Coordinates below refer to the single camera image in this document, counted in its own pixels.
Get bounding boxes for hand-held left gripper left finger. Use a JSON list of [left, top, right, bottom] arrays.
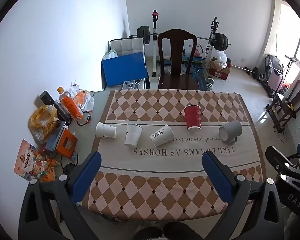
[[18, 151, 102, 240]]

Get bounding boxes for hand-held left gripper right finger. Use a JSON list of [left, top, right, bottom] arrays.
[[202, 151, 286, 240]]

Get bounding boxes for plain white paper cup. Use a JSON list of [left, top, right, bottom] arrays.
[[95, 122, 117, 139]]

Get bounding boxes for grey ceramic mug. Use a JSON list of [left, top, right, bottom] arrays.
[[218, 120, 243, 144]]

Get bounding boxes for white paper cup small print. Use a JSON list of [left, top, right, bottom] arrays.
[[124, 123, 143, 147]]

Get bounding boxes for red ribbed paper cup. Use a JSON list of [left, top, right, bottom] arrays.
[[184, 104, 202, 131]]

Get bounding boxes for white paper cup large print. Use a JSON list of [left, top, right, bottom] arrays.
[[150, 124, 175, 147]]

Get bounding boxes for black round lid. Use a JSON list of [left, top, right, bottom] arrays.
[[63, 163, 76, 176]]

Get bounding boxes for orange box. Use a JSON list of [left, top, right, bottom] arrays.
[[55, 129, 79, 158]]

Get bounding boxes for grey-blue flat device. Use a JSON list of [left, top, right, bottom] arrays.
[[44, 121, 67, 152]]

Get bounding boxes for wooden chair with dark seat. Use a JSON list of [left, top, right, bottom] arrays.
[[272, 80, 300, 133]]

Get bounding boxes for checkered table cloth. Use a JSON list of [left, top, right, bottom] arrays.
[[88, 89, 265, 216]]

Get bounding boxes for colourful snack packet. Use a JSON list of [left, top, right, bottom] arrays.
[[14, 139, 57, 182]]

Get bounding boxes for black box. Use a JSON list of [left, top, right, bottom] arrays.
[[54, 102, 73, 126]]

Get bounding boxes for yellow plastic bag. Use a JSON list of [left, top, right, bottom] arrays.
[[28, 104, 59, 143]]

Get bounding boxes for crumpled white plastic wrap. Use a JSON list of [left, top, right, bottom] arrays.
[[69, 84, 95, 113]]

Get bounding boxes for person's legs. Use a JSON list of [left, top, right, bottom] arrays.
[[133, 221, 203, 240]]

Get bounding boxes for orange drink bottle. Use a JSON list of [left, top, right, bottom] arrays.
[[56, 87, 84, 121]]

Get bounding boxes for orange snack bag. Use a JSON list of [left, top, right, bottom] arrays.
[[73, 89, 92, 108]]

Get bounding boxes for pink suitcase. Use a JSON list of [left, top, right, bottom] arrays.
[[268, 69, 284, 92]]

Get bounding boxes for black cylinder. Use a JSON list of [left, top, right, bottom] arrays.
[[39, 90, 57, 106]]

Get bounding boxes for small barbell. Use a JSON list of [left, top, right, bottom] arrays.
[[231, 65, 260, 80]]

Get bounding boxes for folded metal cart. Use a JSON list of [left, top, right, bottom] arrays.
[[262, 53, 281, 82]]

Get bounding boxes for clear plastic box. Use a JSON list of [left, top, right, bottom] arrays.
[[122, 80, 141, 90]]

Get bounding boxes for red cardboard box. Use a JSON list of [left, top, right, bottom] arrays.
[[209, 57, 232, 81]]

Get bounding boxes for blue box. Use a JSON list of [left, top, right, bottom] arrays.
[[101, 52, 148, 88]]

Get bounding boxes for white plastic bag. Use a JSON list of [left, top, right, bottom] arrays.
[[212, 50, 227, 68]]

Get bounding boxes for window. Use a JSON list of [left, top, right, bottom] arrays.
[[275, 0, 300, 64]]

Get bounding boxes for barbell with black plates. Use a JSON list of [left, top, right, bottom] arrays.
[[129, 25, 232, 51]]

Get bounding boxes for white padded chair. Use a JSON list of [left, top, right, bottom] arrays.
[[108, 37, 146, 58]]

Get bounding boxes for white barbell stand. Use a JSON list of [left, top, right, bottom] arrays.
[[204, 17, 219, 63], [151, 10, 161, 77]]

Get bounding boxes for black cable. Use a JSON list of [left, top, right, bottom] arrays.
[[76, 114, 92, 126]]

